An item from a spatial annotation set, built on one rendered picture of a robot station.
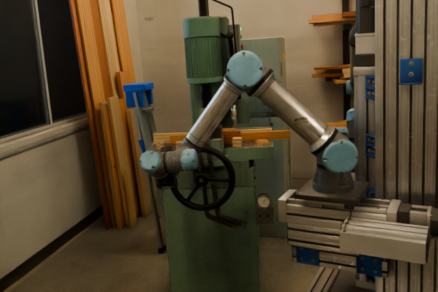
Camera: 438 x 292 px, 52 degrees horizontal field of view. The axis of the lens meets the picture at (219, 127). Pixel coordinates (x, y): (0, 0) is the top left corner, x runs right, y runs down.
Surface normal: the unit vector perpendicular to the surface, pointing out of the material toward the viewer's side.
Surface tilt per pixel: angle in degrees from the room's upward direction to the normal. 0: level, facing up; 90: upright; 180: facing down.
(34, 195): 90
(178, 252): 90
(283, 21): 90
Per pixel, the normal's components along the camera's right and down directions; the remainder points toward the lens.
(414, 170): -0.47, 0.18
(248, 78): -0.19, 0.08
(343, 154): 0.00, 0.26
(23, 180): 0.97, -0.02
